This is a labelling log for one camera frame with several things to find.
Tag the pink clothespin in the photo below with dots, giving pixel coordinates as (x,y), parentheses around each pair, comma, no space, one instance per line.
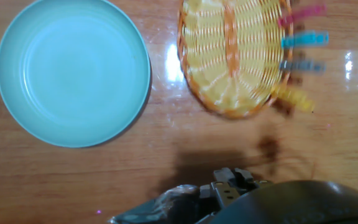
(303,15)

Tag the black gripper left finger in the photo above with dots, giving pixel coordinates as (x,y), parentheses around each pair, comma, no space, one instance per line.
(172,205)

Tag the brown wooden board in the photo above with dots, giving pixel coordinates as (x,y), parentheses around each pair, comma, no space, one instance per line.
(73,186)

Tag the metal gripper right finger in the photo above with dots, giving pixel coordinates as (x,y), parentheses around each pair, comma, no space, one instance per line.
(228,186)

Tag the grey clothespin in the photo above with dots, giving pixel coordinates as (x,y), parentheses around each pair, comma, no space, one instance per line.
(303,66)

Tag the yellow orange woven basket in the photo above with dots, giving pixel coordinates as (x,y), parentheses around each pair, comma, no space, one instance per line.
(228,62)

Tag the yellow clothespin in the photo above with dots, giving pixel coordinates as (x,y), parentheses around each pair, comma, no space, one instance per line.
(294,98)

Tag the light green round plate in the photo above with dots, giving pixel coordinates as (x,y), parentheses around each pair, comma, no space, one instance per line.
(73,71)

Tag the blue clothespin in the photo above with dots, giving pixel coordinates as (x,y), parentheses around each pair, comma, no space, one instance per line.
(304,39)

